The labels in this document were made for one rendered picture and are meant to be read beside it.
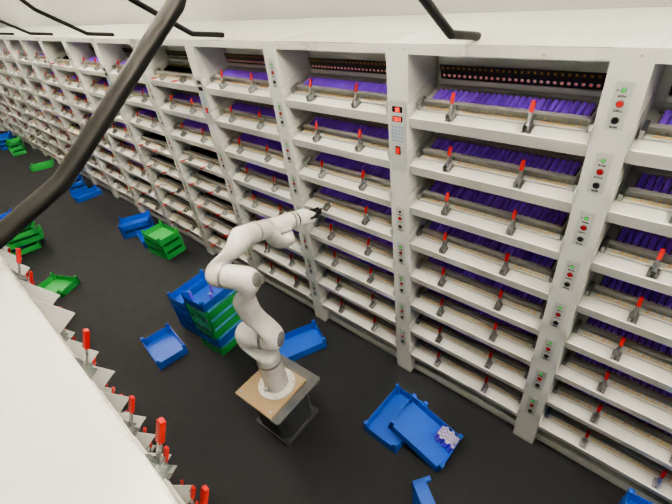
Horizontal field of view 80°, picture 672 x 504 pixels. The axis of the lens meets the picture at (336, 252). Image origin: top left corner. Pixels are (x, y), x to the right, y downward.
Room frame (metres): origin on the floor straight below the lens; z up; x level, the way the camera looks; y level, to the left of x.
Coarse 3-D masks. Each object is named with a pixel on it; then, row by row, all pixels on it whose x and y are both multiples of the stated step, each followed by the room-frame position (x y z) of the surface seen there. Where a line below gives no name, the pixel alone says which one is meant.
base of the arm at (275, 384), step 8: (280, 368) 1.28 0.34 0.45; (264, 376) 1.26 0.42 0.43; (272, 376) 1.25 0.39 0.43; (280, 376) 1.27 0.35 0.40; (288, 376) 1.34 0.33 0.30; (264, 384) 1.28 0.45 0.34; (272, 384) 1.25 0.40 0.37; (280, 384) 1.26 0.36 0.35; (288, 384) 1.29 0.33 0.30; (264, 392) 1.26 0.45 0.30; (272, 392) 1.25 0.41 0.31; (280, 392) 1.25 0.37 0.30; (288, 392) 1.24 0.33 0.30
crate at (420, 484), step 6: (414, 480) 0.80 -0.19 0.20; (420, 480) 0.80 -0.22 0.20; (426, 480) 0.79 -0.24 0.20; (414, 486) 0.78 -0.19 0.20; (420, 486) 0.77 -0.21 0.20; (426, 486) 0.77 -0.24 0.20; (414, 492) 0.77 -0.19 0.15; (420, 492) 0.75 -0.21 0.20; (426, 492) 0.75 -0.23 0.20; (414, 498) 0.77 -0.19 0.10; (420, 498) 0.73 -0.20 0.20; (426, 498) 0.72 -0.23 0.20; (432, 498) 0.72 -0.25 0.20
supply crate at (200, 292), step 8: (192, 288) 2.00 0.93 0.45; (200, 288) 2.03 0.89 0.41; (208, 288) 2.03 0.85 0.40; (216, 288) 2.02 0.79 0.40; (184, 296) 1.92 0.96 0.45; (200, 296) 1.96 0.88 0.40; (208, 296) 1.95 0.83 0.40; (216, 296) 1.89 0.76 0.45; (224, 296) 1.93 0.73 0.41; (192, 304) 1.88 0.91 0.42; (200, 304) 1.82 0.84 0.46; (208, 304) 1.84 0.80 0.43
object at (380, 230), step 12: (312, 192) 2.03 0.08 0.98; (312, 204) 1.97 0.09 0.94; (324, 204) 1.94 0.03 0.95; (336, 204) 1.90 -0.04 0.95; (324, 216) 1.90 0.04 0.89; (336, 216) 1.82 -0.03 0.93; (348, 216) 1.79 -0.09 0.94; (360, 216) 1.76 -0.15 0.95; (372, 216) 1.73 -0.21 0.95; (360, 228) 1.71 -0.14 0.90; (372, 228) 1.65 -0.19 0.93; (384, 228) 1.62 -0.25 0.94
